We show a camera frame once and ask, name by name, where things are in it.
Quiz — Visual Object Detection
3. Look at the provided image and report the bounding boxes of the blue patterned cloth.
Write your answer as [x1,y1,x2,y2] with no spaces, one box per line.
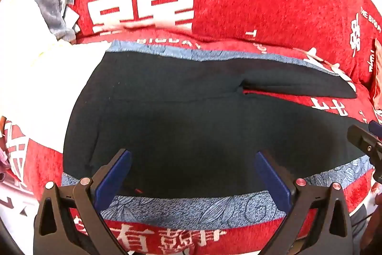
[61,40,373,230]

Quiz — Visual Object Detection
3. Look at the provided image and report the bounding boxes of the white printed sheet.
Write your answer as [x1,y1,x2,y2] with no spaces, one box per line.
[0,177,41,246]

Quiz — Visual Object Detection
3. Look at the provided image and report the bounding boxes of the grey cloth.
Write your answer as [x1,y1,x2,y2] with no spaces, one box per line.
[9,0,80,43]

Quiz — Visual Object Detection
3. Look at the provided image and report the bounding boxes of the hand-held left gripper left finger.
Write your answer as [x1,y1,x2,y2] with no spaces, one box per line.
[33,149,132,255]

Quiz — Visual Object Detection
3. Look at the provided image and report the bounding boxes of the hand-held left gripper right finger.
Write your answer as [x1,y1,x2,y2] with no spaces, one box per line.
[255,150,354,255]

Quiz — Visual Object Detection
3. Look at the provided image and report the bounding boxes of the white cloth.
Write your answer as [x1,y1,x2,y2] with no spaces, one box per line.
[0,0,112,154]

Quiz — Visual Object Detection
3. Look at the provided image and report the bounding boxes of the black pants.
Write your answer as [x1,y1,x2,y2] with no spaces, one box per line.
[63,50,372,199]

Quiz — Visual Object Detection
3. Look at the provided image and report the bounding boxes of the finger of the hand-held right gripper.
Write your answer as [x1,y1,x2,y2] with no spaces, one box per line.
[348,121,382,184]

